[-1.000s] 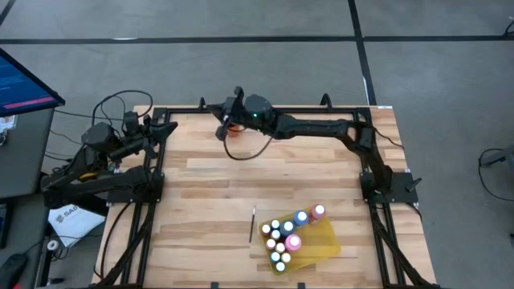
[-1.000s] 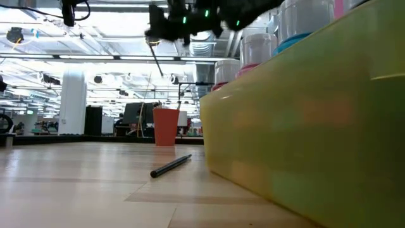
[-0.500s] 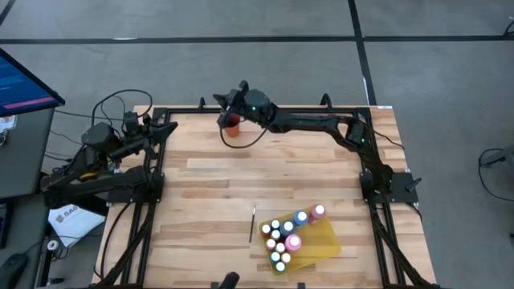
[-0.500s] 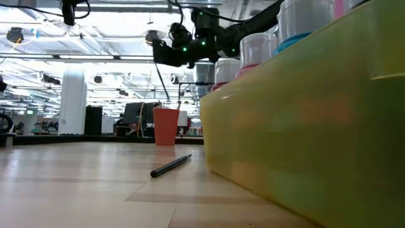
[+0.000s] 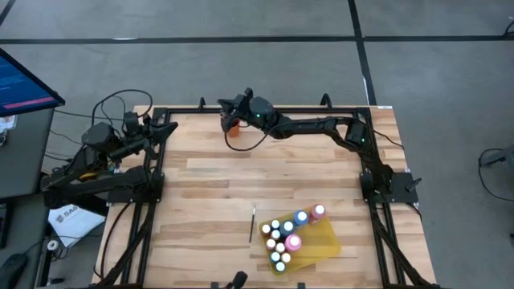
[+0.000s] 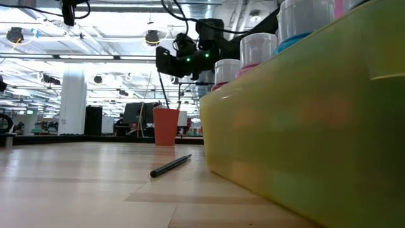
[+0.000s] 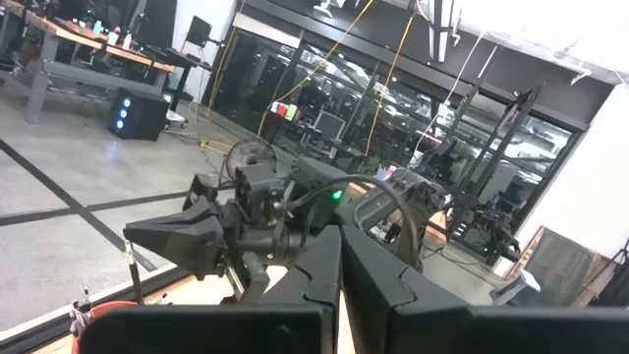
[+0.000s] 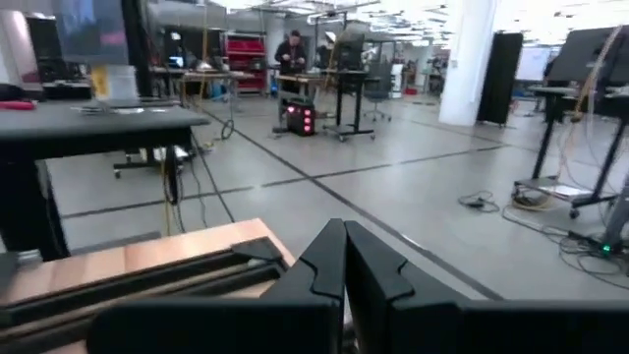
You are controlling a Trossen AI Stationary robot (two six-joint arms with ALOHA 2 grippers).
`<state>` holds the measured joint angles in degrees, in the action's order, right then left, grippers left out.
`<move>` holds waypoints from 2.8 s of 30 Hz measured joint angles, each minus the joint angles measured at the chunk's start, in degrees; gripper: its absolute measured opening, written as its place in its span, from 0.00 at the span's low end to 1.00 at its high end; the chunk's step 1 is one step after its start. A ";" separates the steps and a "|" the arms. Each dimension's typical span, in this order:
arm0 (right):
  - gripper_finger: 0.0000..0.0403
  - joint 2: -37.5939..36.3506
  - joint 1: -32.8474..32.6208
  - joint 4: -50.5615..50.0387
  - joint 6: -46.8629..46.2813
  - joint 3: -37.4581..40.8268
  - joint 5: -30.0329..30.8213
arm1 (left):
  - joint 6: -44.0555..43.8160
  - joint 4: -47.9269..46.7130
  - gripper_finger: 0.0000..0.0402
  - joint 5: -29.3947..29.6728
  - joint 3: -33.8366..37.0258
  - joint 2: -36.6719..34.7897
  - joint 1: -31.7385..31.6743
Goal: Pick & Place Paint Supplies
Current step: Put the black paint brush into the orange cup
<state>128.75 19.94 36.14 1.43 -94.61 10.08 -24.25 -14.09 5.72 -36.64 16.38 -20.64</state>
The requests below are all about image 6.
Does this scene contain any yellow hanging cable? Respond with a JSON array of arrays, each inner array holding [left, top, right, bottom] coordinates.
[[137, 71, 153, 138]]

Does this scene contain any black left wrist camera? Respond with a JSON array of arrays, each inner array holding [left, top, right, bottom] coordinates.
[[61, 0, 77, 27]]

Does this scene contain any orange plastic cup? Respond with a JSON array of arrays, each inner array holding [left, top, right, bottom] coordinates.
[[153, 108, 180, 147]]

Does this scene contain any white low cabinet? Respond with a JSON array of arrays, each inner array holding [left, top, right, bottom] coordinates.
[[101, 116, 115, 135]]

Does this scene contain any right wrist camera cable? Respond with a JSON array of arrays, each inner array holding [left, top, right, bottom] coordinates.
[[159, 0, 251, 35]]

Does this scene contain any white square building column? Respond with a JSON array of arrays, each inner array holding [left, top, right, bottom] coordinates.
[[58, 62, 89, 136]]

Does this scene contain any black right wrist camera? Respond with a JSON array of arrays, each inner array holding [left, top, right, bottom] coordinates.
[[195, 18, 225, 42]]

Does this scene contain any grey ceiling pipe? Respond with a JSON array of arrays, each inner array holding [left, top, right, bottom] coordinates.
[[75, 0, 184, 14]]

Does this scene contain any brown wooden desk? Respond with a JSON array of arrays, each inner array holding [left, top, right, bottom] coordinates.
[[114, 123, 142, 138]]

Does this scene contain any black metal rig frame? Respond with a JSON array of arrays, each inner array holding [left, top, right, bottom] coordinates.
[[177, 81, 216, 137]]

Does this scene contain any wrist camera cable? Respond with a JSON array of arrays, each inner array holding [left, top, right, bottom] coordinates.
[[159, 0, 251, 35], [0, 2, 92, 20]]

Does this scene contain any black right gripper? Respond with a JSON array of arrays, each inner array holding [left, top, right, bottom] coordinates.
[[154, 31, 222, 80]]

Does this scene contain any long ceiling light row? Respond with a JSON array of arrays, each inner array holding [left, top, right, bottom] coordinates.
[[0, 53, 159, 65]]

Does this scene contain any black monitor back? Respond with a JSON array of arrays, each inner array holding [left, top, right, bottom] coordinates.
[[121, 102, 156, 125]]

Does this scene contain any large pink paint bottle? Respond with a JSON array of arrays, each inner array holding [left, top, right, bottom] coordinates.
[[333, 0, 346, 20]]

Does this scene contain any yellow translucent plastic tray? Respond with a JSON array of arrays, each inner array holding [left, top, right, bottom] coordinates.
[[199, 0, 405, 228]]

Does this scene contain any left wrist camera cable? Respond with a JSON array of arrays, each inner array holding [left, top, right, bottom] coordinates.
[[0, 2, 92, 20]]

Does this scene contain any grey ceiling conduit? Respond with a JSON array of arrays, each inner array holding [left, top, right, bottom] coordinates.
[[224, 0, 254, 35]]

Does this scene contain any black aluminium table frame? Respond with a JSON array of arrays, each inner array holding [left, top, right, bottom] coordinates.
[[0, 135, 205, 147]]

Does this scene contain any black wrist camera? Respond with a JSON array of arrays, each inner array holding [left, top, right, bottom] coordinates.
[[195, 18, 225, 42], [61, 0, 77, 27]]

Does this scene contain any tall black cabinet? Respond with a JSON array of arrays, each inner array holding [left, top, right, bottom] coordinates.
[[84, 105, 103, 137]]

